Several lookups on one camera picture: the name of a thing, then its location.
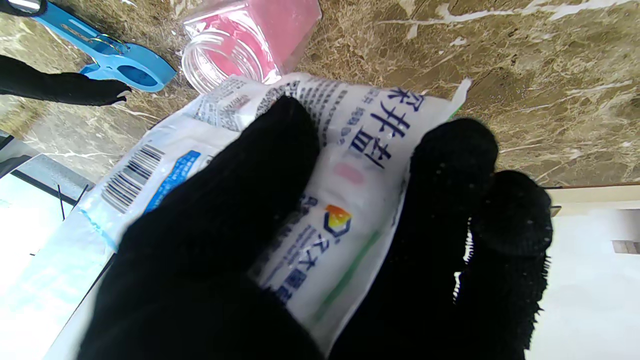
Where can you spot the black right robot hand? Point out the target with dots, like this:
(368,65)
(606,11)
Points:
(60,87)

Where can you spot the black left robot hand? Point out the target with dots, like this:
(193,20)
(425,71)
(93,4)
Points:
(200,250)

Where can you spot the blue plastic bag clip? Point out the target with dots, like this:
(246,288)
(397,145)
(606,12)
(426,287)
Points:
(135,72)

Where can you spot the white and blue salt bag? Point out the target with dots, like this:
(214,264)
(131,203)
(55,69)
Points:
(360,160)

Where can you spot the clear bottle with pink seasoning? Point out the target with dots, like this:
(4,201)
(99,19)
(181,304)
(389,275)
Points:
(280,25)

